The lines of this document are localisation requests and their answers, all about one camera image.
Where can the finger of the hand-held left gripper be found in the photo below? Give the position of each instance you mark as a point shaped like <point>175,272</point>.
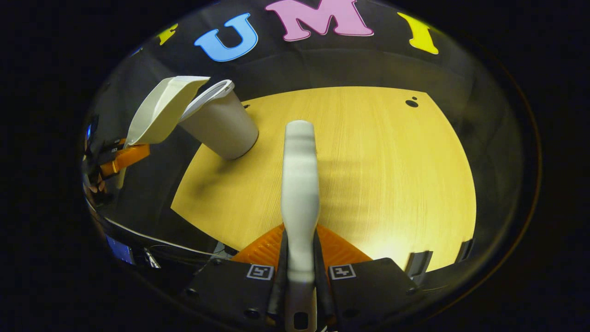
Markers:
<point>108,148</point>
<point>131,157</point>

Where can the white garbage bin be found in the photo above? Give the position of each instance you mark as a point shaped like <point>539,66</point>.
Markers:
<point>221,129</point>

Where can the blue lit screen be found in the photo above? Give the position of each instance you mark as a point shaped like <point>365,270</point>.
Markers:
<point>120,250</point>

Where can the wooden desktop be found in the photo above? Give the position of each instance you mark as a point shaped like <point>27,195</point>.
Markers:
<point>392,175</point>

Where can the small white broom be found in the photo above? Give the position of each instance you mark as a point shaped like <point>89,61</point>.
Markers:
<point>300,184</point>

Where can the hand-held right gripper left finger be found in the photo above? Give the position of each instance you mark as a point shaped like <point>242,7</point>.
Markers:
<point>226,288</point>

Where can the white dustpan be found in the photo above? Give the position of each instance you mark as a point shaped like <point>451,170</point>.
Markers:
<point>161,110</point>

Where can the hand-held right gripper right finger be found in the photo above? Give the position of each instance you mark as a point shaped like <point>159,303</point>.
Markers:
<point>368,286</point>

